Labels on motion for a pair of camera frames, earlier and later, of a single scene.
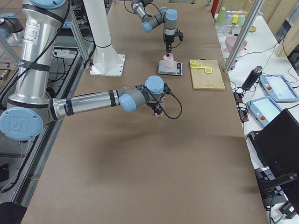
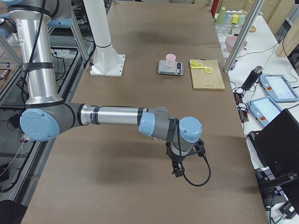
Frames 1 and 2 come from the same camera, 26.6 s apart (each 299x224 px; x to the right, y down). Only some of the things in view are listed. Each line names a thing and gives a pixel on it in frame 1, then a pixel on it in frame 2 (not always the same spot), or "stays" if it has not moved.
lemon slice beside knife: (208, 70) stays
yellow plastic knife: (195, 67) stays
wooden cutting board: (202, 80) stays
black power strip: (241, 108) stays
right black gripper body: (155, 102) → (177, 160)
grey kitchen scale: (177, 69) stays
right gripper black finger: (156, 110) → (175, 171)
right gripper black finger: (160, 110) → (181, 170)
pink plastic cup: (169, 60) stays
